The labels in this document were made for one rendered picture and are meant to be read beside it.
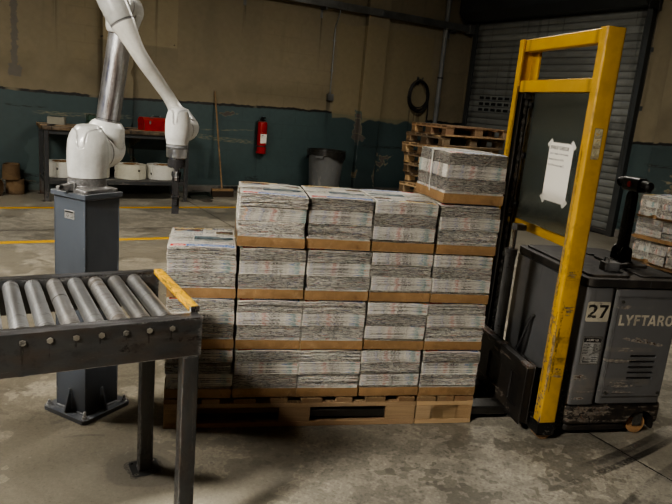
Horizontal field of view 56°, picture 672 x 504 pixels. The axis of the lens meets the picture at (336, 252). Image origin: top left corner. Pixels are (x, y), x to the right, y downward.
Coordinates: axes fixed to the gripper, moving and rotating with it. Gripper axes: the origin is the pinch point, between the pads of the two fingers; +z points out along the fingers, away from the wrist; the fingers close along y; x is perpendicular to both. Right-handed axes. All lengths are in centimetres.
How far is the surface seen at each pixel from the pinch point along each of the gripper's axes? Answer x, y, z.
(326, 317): -67, -19, 43
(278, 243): -43.3, -19.7, 10.3
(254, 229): -33.0, -18.5, 5.0
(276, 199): -41.2, -19.4, -8.3
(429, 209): -109, -19, -8
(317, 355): -65, -19, 61
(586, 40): -169, -21, -85
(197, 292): -10.9, -18.8, 33.1
